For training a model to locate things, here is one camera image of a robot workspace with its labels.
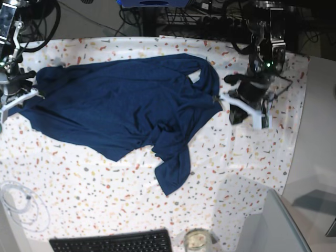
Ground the navy blue t-shirt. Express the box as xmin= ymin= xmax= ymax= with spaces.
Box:
xmin=9 ymin=54 xmax=222 ymax=195

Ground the terrazzo pattern table cover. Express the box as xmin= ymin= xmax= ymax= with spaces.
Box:
xmin=0 ymin=35 xmax=308 ymax=249

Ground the black wire rack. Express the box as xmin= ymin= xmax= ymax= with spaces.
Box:
xmin=157 ymin=5 xmax=250 ymax=27

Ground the black computer keyboard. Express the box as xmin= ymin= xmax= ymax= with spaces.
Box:
xmin=49 ymin=229 xmax=172 ymax=252

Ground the grey laptop computer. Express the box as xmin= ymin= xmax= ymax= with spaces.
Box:
xmin=236 ymin=190 xmax=311 ymax=252

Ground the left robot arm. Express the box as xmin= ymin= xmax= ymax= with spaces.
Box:
xmin=224 ymin=1 xmax=286 ymax=107

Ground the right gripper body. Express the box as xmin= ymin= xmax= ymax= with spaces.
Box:
xmin=1 ymin=67 xmax=26 ymax=104

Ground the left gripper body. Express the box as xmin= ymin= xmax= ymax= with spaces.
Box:
xmin=230 ymin=73 xmax=275 ymax=109

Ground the blue box with oval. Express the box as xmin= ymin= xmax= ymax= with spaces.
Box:
xmin=117 ymin=0 xmax=194 ymax=7

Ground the clear glass jar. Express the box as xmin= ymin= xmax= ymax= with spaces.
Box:
xmin=184 ymin=228 xmax=212 ymax=252

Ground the coiled white cable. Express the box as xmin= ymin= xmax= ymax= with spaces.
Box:
xmin=0 ymin=181 xmax=51 ymax=233

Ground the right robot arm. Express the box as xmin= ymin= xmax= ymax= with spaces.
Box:
xmin=1 ymin=1 xmax=61 ymax=106

